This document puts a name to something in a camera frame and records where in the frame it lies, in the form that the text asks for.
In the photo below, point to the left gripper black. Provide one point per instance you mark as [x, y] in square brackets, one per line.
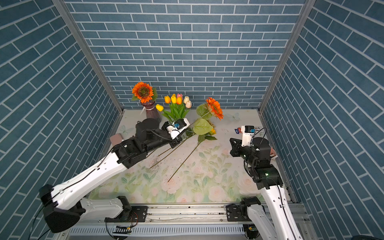
[174, 141]

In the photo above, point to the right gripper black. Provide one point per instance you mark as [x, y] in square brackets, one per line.
[236, 147]

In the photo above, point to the orange yellow tulip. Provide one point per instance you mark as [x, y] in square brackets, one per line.
[173, 106]

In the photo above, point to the red orange tulip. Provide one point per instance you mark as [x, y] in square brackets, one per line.
[179, 105]

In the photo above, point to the orange gerbera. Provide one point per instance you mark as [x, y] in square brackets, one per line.
[144, 93]
[201, 126]

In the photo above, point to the white tulip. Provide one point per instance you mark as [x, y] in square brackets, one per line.
[186, 98]

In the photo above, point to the yellow sunflower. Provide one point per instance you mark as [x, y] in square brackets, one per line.
[201, 138]

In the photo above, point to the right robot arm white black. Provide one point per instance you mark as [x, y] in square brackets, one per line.
[282, 226]

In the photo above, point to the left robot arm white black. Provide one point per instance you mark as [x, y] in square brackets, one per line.
[65, 205]

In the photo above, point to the purple glass vase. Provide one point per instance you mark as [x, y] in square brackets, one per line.
[150, 109]

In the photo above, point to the dried lavender sprig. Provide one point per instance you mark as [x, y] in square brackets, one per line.
[155, 164]

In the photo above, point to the pink rectangular box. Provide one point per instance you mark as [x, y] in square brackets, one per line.
[116, 139]

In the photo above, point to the beige daisy flower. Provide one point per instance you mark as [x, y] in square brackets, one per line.
[211, 123]

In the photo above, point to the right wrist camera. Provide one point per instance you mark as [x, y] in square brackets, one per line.
[248, 133]

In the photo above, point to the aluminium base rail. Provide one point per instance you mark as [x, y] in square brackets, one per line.
[183, 222]

